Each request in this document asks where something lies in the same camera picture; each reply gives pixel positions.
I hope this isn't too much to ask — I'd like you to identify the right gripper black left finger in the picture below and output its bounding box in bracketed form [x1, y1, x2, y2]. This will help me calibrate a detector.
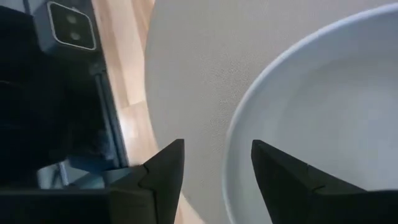
[109, 139, 185, 224]

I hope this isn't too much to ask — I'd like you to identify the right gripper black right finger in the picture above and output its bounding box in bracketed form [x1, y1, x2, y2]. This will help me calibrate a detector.
[251, 139, 368, 224]

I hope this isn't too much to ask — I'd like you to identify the white ribbed bowl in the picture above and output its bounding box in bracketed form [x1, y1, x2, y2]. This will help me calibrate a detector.
[222, 2, 398, 224]

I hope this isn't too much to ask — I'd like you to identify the grey round textured placemat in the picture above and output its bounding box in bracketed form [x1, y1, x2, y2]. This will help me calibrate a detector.
[144, 0, 398, 224]

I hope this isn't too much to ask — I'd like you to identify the left wrist camera box grey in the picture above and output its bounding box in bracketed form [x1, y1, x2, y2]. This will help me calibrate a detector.
[32, 0, 102, 58]

